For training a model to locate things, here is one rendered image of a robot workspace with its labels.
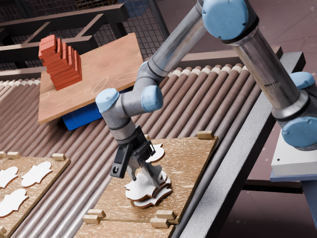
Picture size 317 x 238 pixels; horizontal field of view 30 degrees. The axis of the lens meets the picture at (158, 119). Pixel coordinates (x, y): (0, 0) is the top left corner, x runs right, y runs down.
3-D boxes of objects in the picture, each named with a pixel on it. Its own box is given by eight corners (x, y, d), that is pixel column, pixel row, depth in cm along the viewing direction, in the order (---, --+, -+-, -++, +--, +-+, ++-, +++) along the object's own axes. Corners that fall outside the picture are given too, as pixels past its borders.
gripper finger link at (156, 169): (172, 176, 191) (154, 155, 189) (161, 189, 188) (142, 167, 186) (167, 177, 193) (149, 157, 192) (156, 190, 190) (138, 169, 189)
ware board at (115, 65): (135, 35, 289) (134, 31, 288) (148, 79, 246) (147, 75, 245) (42, 75, 292) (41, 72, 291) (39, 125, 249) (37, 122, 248)
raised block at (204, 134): (214, 135, 210) (212, 129, 209) (213, 139, 209) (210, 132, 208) (199, 136, 213) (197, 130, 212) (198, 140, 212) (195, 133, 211)
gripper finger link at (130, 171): (145, 172, 201) (143, 155, 194) (134, 184, 198) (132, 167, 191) (137, 168, 202) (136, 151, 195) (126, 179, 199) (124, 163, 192)
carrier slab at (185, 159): (219, 139, 211) (217, 135, 210) (179, 224, 182) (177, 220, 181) (137, 143, 229) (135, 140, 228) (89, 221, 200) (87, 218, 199)
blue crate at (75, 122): (126, 74, 281) (118, 56, 276) (133, 105, 254) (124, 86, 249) (67, 99, 283) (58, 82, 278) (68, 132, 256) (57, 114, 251)
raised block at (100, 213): (106, 214, 197) (103, 208, 196) (104, 218, 196) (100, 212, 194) (92, 214, 200) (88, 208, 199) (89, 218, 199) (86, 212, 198)
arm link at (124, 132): (120, 131, 178) (102, 128, 184) (126, 143, 180) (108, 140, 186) (135, 116, 182) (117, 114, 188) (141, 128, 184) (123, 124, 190)
